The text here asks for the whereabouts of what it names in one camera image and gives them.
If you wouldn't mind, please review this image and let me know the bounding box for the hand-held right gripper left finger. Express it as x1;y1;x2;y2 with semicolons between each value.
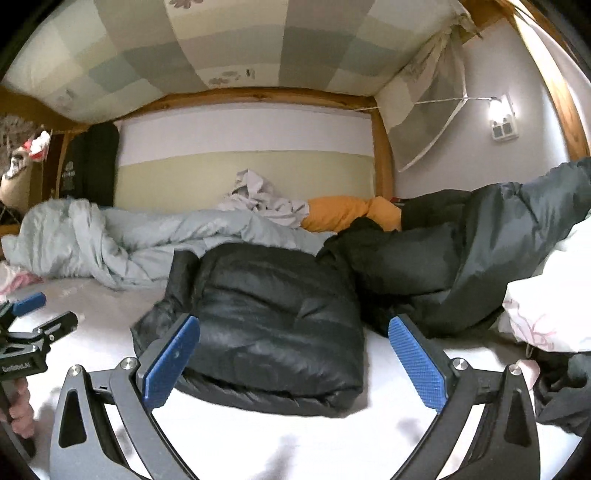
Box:
48;314;201;480

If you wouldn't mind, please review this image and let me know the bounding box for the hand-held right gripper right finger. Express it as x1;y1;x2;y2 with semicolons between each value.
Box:
389;315;541;480

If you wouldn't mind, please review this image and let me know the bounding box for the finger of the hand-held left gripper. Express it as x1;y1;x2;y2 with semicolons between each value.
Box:
11;292;47;318
28;311;79;342

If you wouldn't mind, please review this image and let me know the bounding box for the black down jacket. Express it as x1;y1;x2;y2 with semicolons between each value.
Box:
130;244;365;418

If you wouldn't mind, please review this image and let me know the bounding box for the person's left hand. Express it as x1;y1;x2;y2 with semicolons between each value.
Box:
9;383;35;439

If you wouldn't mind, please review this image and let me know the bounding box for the pink cloth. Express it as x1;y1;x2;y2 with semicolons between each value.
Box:
0;263;44;296

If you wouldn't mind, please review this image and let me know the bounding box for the beige bag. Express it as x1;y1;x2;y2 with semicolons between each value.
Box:
0;157;33;208

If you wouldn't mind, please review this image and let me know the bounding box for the light blue duvet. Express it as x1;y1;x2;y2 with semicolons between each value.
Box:
7;198;338;291

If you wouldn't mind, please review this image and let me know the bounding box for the white bed sheet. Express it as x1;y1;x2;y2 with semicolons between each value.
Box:
0;277;578;480

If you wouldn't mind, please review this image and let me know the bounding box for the dark green puffer coat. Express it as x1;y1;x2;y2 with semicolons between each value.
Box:
316;157;591;340

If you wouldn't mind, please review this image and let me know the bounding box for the dark cloth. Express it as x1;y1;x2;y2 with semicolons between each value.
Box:
533;351;591;437

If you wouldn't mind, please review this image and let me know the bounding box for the black printed bag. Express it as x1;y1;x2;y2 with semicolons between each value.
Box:
59;122;121;208

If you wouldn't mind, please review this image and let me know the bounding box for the white floral quilt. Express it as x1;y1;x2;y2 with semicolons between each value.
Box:
498;215;591;354

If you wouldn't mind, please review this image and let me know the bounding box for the white red plush toy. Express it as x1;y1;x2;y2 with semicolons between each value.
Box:
9;130;51;178

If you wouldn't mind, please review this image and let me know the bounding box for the orange pillow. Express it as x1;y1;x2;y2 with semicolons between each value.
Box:
300;196;402;233

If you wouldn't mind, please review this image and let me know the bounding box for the patterned grey white cloth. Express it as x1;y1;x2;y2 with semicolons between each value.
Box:
0;113;47;148

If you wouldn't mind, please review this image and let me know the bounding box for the grey white crumpled garment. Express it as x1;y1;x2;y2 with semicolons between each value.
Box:
217;168;310;228

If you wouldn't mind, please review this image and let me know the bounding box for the hanging checkered curtain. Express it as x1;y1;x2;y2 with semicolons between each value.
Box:
374;11;483;172

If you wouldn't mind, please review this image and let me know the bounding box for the checkered bed sheet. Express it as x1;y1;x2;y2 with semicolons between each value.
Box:
0;0;467;125

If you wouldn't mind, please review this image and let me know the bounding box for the white wall socket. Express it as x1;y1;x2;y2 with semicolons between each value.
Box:
490;119;519;140

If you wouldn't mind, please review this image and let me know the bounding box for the white cord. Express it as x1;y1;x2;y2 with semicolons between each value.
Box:
355;95;495;112

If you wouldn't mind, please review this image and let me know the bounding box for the wall lamp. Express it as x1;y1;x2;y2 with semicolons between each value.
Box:
487;95;513;123

